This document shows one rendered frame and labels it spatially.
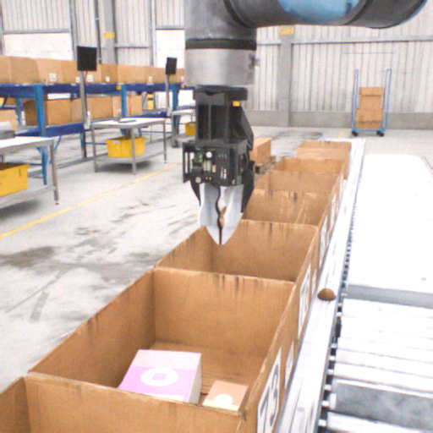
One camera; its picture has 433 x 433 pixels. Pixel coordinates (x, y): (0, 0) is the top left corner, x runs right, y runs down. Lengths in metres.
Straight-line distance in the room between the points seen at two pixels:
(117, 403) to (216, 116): 0.37
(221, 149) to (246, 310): 0.44
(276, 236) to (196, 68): 0.77
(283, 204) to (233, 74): 1.12
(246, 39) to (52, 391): 0.49
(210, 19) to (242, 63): 0.06
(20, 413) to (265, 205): 1.19
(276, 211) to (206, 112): 1.11
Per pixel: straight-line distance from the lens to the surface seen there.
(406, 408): 1.13
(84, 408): 0.68
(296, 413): 0.87
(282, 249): 1.33
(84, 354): 0.82
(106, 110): 8.96
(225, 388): 0.84
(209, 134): 0.61
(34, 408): 0.72
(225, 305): 0.98
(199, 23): 0.62
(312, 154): 2.85
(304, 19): 0.54
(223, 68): 0.61
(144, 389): 0.80
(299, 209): 1.70
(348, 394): 1.12
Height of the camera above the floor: 1.41
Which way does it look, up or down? 16 degrees down
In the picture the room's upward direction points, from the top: straight up
